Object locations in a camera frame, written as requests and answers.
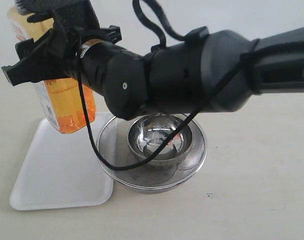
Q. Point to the white plastic tray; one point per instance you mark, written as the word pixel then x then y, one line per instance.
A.
pixel 60 171

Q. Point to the small stainless steel bowl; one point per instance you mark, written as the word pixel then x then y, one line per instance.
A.
pixel 148 132

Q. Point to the orange soap pump bottle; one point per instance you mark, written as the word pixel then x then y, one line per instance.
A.
pixel 59 99

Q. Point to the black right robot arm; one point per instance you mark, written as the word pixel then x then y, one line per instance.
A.
pixel 200 72

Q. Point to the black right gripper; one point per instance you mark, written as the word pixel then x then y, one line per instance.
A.
pixel 47 58

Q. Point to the steel mesh strainer basket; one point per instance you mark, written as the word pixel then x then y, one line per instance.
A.
pixel 123 143

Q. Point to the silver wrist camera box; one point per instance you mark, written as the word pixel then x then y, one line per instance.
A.
pixel 21 8

